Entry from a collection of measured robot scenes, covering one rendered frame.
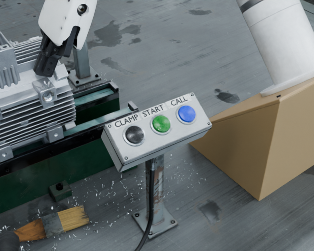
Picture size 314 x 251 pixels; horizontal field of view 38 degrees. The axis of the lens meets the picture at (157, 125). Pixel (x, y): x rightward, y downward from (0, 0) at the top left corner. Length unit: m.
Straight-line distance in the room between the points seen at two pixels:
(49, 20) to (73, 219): 0.40
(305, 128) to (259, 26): 0.24
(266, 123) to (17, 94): 0.45
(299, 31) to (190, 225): 0.46
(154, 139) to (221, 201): 0.30
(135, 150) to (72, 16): 0.24
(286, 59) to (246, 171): 0.25
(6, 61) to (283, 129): 0.51
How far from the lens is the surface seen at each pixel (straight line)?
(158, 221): 0.93
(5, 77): 0.84
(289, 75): 1.01
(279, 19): 1.00
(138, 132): 0.72
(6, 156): 0.88
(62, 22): 0.78
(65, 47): 0.79
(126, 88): 1.29
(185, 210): 0.97
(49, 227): 0.95
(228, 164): 1.02
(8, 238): 0.36
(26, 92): 0.85
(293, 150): 0.98
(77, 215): 0.96
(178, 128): 0.75
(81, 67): 1.31
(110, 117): 1.00
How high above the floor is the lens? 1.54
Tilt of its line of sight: 40 degrees down
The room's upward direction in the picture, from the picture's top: straight up
